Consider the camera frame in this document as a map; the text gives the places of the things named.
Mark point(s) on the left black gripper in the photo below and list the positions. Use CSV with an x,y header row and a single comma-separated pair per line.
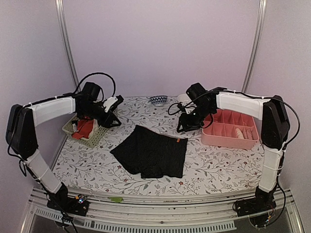
x,y
108,123

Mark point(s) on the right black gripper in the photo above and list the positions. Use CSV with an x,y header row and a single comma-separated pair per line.
x,y
187,125

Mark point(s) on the black striped underwear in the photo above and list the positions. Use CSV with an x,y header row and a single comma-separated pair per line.
x,y
152,155

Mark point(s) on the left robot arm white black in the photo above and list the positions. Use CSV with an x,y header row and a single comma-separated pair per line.
x,y
23,120

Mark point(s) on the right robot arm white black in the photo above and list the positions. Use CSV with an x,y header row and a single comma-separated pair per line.
x,y
271,111

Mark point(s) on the beige perforated plastic basket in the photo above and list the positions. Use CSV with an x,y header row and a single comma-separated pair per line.
x,y
97,135

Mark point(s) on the small white bowl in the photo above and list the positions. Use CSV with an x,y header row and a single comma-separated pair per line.
x,y
183,99

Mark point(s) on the red cloth in basket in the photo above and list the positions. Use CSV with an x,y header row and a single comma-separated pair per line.
x,y
82,128

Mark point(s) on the pink divided organizer tray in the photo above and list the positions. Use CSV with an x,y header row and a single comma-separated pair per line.
x,y
222,132

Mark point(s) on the blue white zigzag bowl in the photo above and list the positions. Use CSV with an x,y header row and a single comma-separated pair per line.
x,y
158,100

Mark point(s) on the rolled beige cloth in tray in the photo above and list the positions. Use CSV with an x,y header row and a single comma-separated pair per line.
x,y
239,133

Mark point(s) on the floral patterned table mat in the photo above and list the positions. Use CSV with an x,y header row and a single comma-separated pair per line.
x,y
207,169

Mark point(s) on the green tape piece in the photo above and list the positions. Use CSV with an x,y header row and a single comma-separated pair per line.
x,y
116,199

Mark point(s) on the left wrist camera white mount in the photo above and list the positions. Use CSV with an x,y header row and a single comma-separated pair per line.
x,y
111,103

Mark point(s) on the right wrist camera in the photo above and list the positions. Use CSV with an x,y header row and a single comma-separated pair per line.
x,y
182,108

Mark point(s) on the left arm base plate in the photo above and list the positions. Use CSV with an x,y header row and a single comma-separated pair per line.
x,y
68,205

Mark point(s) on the front aluminium rail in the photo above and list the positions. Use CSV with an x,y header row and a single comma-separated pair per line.
x,y
211,213

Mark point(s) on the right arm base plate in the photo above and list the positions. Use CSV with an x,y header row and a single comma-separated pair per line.
x,y
245,207

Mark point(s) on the right aluminium frame post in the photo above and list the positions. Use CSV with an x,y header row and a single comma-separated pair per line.
x,y
255,45

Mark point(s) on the aluminium frame post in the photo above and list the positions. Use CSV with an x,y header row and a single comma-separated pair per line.
x,y
255,45
65,37

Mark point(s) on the left aluminium frame post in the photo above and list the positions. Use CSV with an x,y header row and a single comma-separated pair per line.
x,y
65,37

